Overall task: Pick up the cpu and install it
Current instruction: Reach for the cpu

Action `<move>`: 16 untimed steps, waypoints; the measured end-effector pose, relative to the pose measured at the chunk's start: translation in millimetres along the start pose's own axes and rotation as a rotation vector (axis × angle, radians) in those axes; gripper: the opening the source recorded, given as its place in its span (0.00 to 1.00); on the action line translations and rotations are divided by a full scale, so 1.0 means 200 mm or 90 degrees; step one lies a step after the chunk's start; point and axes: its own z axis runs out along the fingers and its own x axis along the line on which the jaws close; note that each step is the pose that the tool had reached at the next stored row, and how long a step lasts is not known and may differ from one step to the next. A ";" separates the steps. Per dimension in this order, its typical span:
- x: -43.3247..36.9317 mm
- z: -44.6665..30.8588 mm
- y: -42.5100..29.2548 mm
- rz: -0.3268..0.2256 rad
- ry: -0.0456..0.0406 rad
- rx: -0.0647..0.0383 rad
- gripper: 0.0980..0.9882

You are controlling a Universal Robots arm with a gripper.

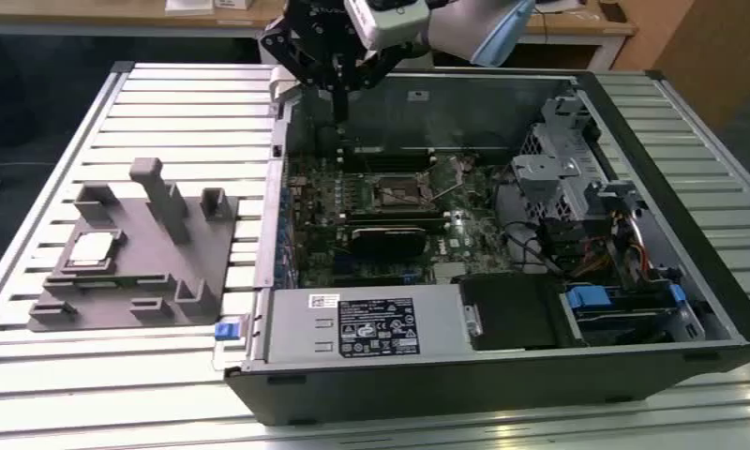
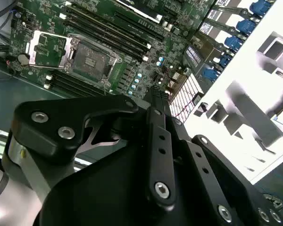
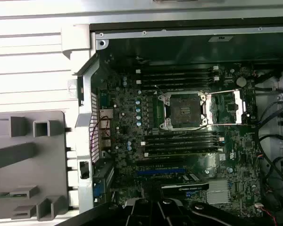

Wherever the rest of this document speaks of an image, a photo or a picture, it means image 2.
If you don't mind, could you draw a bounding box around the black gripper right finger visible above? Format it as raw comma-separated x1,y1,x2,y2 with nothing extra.
159,90,283,226

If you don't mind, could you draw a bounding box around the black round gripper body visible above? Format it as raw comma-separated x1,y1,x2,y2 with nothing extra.
39,145,221,226

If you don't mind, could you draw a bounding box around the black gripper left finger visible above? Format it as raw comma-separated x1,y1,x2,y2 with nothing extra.
10,86,178,210

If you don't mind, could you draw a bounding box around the metal socket cover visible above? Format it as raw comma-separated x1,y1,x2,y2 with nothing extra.
25,30,74,71

